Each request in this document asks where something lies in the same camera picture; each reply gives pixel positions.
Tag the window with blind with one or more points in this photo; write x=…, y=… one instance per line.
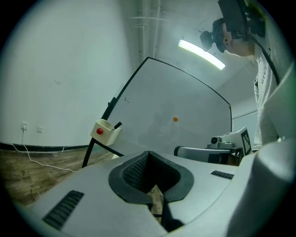
x=245, y=122

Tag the black head-mounted camera rig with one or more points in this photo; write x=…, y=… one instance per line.
x=233, y=14

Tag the black stand clamp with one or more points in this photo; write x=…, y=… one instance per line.
x=112, y=104

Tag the white wall socket with plug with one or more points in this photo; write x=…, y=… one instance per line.
x=24, y=125

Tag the person's light sweatshirt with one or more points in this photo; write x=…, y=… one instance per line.
x=263, y=92

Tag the person's head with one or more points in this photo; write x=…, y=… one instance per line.
x=240, y=46

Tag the blank white wall plate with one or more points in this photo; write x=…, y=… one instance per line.
x=40, y=129

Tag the white plastic holder box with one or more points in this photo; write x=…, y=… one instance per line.
x=104, y=136

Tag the long ceiling light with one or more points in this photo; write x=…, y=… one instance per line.
x=201, y=54

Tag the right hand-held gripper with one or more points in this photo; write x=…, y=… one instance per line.
x=233, y=141

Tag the upright white pipe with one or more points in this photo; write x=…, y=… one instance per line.
x=144, y=34

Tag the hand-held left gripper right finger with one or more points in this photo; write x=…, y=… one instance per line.
x=208, y=192

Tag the black-framed whiteboard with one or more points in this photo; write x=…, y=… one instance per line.
x=173, y=92

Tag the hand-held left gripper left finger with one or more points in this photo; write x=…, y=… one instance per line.
x=92, y=196

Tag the red round magnet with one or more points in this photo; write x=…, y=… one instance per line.
x=99, y=131

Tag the crosswise white pipe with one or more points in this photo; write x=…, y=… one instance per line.
x=148, y=18

